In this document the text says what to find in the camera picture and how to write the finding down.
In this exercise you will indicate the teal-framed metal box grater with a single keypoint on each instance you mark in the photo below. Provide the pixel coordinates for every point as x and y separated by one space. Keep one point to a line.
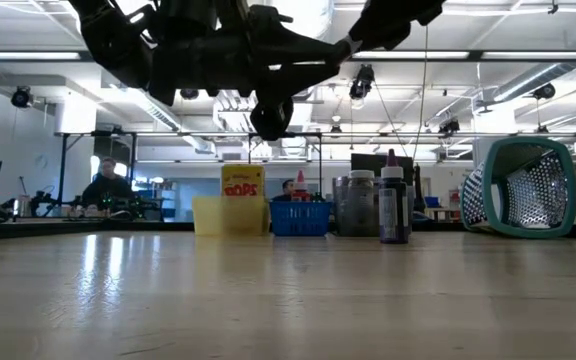
538 190

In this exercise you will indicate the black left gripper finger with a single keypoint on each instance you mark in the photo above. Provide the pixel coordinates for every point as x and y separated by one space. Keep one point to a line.
278 100
298 45

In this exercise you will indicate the black ceiling-mounted camera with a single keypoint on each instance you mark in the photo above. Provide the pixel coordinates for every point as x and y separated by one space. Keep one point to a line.
189 94
22 96
449 126
545 91

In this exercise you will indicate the person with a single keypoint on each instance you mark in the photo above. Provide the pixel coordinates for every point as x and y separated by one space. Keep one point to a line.
286 190
105 187

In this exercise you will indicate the silver ceiling air duct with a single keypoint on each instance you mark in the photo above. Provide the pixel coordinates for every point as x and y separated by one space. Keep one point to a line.
313 20

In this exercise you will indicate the grey translucent plastic bin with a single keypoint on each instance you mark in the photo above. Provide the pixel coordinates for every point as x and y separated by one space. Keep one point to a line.
338 210

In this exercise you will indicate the silver metal cup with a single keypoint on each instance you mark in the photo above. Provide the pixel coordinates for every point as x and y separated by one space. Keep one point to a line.
22 206

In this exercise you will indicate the purple-label dark extract bottle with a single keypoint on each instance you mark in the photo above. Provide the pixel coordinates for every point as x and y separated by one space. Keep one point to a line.
393 210

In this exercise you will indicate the black background monitor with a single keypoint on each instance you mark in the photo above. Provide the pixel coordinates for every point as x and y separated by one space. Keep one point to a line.
368 162

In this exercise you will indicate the black background workstation frame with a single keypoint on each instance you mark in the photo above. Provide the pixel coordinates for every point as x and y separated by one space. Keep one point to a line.
168 134

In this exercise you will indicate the yellow Corn Pops box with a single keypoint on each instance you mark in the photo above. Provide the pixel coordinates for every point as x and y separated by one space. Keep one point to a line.
242 181

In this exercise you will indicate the blue plastic bin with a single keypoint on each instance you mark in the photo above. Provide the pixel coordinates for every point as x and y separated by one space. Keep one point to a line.
299 218

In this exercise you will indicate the black background robot arm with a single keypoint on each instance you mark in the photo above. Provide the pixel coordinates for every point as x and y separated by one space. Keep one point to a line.
93 206

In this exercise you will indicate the red-label extract bottle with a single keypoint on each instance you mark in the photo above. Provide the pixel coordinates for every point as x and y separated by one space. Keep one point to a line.
300 189

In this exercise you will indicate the overhead beam with light strips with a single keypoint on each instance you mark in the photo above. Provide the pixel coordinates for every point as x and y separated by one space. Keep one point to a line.
418 55

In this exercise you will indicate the black overhead rig camera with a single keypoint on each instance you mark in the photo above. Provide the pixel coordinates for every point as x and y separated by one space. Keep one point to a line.
363 80

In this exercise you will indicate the yellow plastic bin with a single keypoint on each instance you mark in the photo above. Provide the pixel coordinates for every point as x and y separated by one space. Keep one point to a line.
228 215

